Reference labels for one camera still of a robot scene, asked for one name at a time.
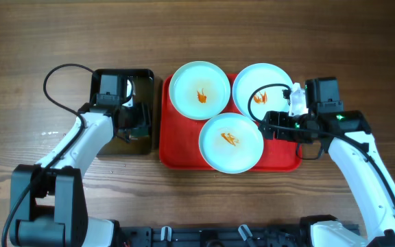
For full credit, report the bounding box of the red plastic tray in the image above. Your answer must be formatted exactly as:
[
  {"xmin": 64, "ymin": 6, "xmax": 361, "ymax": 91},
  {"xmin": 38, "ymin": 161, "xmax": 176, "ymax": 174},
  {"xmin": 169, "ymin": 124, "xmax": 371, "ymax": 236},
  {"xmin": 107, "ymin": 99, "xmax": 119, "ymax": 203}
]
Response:
[{"xmin": 159, "ymin": 76, "xmax": 301, "ymax": 172}]

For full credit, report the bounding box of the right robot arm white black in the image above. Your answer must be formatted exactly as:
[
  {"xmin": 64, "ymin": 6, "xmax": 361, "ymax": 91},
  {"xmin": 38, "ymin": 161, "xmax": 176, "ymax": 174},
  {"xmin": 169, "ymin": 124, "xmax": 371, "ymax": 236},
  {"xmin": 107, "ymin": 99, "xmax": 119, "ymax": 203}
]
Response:
[{"xmin": 258, "ymin": 77, "xmax": 395, "ymax": 246}]

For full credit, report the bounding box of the white plate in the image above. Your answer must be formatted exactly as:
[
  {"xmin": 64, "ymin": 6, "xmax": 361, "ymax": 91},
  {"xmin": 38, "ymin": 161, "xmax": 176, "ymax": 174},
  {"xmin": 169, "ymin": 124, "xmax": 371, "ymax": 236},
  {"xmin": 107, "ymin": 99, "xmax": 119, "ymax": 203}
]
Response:
[
  {"xmin": 169, "ymin": 61, "xmax": 231, "ymax": 120},
  {"xmin": 198, "ymin": 113, "xmax": 264, "ymax": 174},
  {"xmin": 232, "ymin": 63, "xmax": 293, "ymax": 120}
]

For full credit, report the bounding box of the black water tray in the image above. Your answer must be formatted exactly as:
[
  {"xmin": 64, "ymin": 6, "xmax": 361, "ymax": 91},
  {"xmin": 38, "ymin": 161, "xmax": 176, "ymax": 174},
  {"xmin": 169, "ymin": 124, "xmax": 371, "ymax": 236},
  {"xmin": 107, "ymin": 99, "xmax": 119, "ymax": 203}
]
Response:
[{"xmin": 89, "ymin": 69, "xmax": 154, "ymax": 156}]

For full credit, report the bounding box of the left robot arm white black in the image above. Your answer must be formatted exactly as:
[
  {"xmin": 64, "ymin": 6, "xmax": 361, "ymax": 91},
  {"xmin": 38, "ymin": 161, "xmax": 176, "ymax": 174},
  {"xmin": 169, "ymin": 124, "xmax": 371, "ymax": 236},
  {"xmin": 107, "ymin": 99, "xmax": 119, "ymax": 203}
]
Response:
[{"xmin": 1, "ymin": 69, "xmax": 154, "ymax": 246}]

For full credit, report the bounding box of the green yellow sponge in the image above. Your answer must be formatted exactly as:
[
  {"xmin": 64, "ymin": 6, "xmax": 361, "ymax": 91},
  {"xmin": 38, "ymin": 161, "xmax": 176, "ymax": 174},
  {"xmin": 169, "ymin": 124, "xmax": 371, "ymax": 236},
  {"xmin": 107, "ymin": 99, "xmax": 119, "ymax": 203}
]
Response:
[{"xmin": 128, "ymin": 128, "xmax": 150, "ymax": 140}]

